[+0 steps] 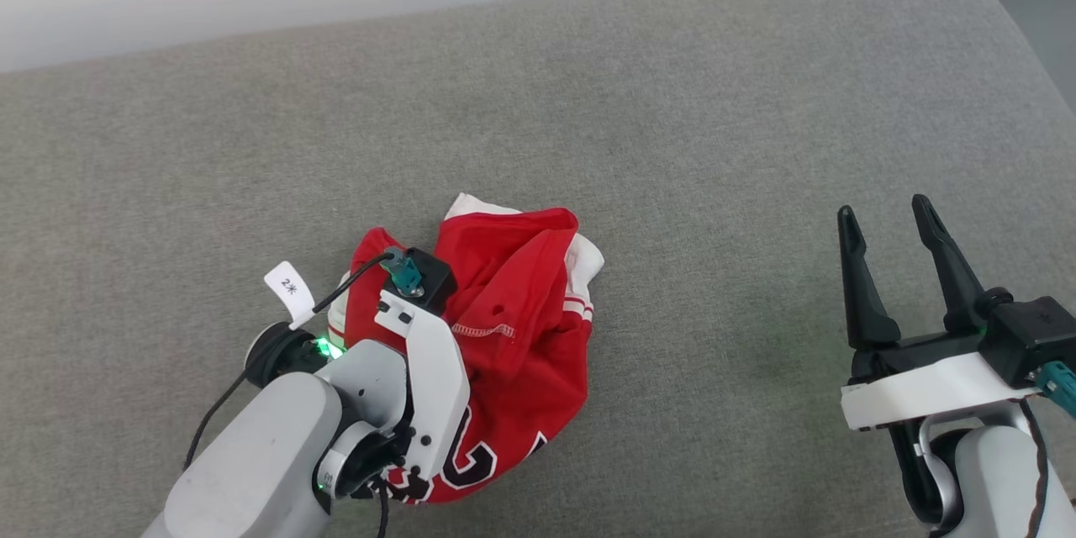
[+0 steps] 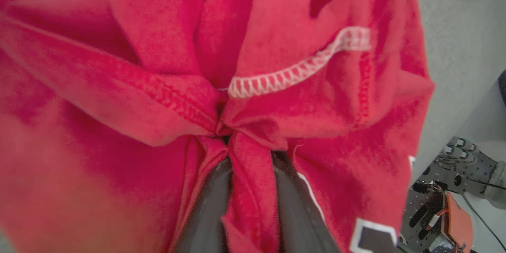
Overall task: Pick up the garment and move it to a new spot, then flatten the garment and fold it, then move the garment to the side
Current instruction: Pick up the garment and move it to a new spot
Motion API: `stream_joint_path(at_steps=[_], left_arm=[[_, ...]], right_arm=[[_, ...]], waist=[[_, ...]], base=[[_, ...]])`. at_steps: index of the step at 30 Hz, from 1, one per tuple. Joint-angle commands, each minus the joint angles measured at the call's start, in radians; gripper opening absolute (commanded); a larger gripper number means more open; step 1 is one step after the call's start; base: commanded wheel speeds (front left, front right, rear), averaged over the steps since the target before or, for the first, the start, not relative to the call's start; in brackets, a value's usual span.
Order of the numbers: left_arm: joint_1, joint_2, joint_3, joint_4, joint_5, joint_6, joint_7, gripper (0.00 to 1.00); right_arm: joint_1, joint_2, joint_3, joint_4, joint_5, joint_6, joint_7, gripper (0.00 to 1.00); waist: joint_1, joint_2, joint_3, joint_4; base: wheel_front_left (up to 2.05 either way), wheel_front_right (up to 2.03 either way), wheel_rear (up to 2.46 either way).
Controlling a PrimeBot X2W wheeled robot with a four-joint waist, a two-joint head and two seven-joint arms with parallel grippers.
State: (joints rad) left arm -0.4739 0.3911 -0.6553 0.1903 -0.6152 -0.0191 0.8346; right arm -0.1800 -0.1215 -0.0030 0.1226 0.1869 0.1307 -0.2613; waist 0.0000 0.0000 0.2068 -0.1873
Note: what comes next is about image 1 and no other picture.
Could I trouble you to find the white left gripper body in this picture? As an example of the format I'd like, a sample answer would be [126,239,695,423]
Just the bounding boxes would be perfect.
[361,289,472,498]

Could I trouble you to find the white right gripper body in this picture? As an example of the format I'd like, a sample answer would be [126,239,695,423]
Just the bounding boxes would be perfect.
[841,326,1045,432]

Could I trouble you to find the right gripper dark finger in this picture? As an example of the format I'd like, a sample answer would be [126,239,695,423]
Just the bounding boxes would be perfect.
[836,205,903,353]
[911,193,990,331]

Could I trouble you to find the red Bulls 23 jersey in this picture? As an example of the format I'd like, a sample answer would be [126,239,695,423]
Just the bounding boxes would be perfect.
[326,193,606,506]

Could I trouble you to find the grey fabric sofa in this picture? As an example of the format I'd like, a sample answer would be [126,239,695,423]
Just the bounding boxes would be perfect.
[0,0,1076,538]

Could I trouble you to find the teal left camera connector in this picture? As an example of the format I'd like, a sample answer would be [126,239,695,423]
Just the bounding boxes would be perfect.
[379,247,423,298]

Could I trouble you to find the teal camera connector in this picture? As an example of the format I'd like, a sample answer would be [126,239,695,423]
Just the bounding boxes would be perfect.
[1036,361,1076,419]
[379,247,423,298]

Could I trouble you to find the black left camera cable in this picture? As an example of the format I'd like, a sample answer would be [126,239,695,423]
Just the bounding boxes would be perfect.
[183,249,398,473]

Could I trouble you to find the teal right camera connector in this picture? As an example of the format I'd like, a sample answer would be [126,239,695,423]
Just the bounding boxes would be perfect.
[1036,361,1076,419]

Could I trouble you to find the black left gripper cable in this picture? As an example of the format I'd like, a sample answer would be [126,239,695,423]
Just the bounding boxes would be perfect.
[372,477,393,538]

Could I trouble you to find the white paper cable tag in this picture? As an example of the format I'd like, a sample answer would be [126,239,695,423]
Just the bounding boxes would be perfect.
[263,261,317,330]

